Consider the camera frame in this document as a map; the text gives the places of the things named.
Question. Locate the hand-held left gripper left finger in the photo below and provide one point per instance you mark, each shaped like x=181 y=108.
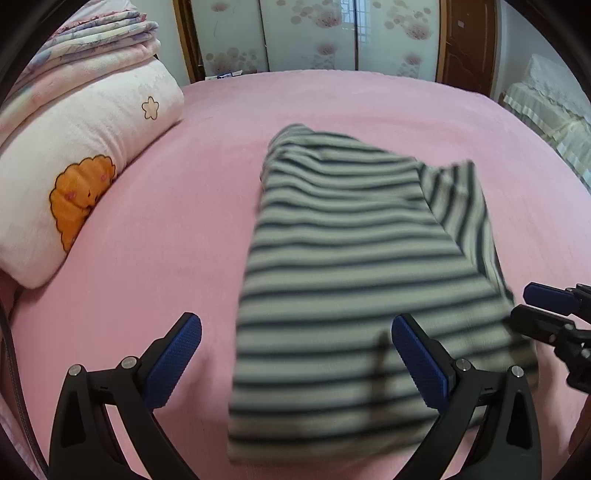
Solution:
x=173 y=360

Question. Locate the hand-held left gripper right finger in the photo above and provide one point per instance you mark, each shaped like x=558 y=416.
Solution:
x=420 y=364

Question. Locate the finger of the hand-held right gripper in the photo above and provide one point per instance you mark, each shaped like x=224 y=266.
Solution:
x=547 y=295
x=540 y=325

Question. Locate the black white striped sweater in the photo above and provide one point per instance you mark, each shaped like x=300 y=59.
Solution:
x=332 y=240

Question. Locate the pink bed sheet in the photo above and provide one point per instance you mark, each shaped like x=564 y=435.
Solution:
x=161 y=221

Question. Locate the white pillow orange print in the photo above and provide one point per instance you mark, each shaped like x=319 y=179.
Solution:
x=69 y=152

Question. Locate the brown wooden door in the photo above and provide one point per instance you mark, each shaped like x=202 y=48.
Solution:
x=471 y=41

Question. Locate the folded pink striped quilts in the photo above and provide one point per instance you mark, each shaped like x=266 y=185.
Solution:
x=78 y=60

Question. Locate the floral sliding door wardrobe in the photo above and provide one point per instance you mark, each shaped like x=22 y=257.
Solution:
x=314 y=32

